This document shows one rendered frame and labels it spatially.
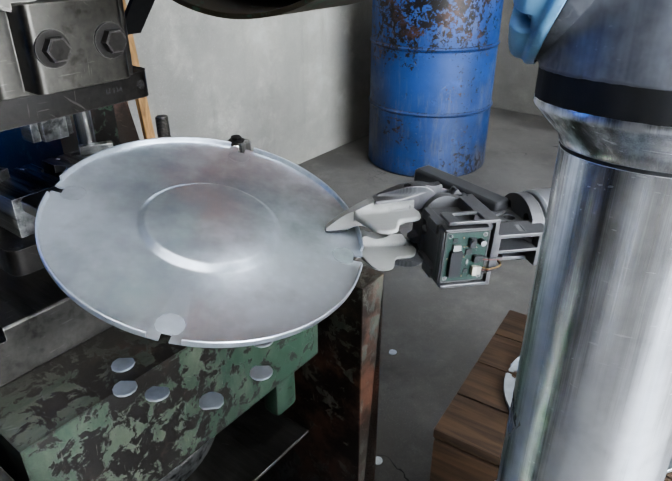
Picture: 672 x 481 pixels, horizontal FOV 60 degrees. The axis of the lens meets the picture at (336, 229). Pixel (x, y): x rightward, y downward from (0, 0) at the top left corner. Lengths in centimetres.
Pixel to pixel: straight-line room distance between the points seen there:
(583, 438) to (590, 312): 7
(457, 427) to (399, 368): 65
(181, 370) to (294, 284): 20
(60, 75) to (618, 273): 51
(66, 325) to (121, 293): 18
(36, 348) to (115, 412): 10
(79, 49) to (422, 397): 116
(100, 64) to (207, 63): 178
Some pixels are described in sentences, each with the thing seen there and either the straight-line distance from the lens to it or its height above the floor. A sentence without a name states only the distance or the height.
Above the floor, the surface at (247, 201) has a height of 80.
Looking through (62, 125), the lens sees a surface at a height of 84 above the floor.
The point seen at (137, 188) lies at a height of 81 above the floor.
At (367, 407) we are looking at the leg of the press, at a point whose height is 40.
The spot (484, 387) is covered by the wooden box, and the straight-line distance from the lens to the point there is 105.
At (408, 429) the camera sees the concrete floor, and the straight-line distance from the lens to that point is 145.
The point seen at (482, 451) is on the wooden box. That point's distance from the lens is 95.
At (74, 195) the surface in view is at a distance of 58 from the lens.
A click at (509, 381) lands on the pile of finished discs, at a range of 107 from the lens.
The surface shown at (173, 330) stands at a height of 77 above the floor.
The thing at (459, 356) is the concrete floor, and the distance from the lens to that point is 167.
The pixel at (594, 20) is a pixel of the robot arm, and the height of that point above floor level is 100.
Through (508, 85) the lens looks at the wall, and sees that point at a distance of 397.
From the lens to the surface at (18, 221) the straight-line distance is 71.
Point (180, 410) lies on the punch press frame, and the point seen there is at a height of 57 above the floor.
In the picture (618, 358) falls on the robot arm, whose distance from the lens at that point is 31.
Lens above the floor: 103
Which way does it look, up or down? 27 degrees down
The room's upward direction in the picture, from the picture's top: straight up
